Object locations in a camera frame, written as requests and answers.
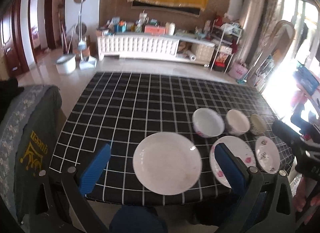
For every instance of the pink floral white plate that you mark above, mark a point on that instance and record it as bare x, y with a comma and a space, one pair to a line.
239, 148

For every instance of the white mop bucket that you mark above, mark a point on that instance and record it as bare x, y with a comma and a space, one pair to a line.
66, 64

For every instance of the small floral white plate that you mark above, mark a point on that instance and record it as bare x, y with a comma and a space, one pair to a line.
267, 155

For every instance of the pink tote bag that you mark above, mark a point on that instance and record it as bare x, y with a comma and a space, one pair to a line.
238, 70

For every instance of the dark red wooden door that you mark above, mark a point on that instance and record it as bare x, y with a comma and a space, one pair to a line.
11, 40

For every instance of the white dustpan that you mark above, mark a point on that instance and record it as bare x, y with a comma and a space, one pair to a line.
88, 62

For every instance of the white metal shelf rack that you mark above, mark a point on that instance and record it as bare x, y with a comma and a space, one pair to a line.
225, 37

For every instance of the paper towel roll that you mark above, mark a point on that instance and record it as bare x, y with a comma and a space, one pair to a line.
190, 55

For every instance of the standing oval mirror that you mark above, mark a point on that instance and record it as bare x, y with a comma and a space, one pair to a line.
272, 54

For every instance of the right hand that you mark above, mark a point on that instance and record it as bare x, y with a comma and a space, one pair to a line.
299, 199

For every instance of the white tufted tv cabinet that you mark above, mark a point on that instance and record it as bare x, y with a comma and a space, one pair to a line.
143, 46

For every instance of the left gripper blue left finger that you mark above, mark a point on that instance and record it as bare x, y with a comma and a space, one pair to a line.
92, 168

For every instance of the cream bowl patterned rim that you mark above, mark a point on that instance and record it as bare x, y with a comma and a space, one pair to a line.
258, 125

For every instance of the pink box on cabinet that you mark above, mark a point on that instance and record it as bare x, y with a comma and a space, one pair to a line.
154, 30

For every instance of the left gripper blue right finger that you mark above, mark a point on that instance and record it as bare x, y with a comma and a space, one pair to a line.
233, 168

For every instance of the white tufted storage box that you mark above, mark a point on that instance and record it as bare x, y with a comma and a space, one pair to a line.
202, 53

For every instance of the large plain white plate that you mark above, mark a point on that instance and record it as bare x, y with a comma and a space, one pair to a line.
167, 163

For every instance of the silver covered air conditioner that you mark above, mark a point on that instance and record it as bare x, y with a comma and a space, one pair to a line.
249, 21

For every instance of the pink floral white bowl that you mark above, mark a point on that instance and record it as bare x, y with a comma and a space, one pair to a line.
207, 123

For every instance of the white bowl dark outside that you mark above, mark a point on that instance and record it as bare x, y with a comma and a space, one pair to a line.
237, 123

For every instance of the blue plastic basket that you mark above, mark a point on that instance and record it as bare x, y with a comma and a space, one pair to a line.
306, 79

